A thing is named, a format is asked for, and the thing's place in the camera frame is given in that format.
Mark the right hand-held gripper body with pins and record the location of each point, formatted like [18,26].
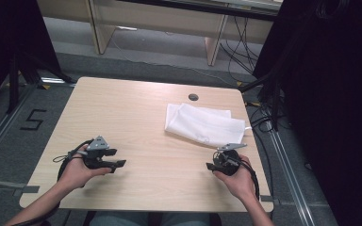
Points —
[227,161]

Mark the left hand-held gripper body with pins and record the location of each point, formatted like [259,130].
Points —
[97,144]

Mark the white cloth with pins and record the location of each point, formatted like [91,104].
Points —
[204,125]

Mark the person's right hand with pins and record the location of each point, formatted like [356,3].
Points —
[240,183]

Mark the person's left hand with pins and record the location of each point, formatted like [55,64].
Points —
[75,174]

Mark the yellow floor tape mark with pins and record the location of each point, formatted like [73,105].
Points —
[239,83]
[255,103]

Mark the black metal stand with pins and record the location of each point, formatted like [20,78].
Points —
[275,103]
[13,84]

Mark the black curtain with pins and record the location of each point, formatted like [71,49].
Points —
[6,31]
[333,109]

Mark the light wooden desk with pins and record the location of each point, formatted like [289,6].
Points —
[157,19]

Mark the grey floor rail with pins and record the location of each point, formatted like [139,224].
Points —
[290,175]
[9,187]
[3,125]

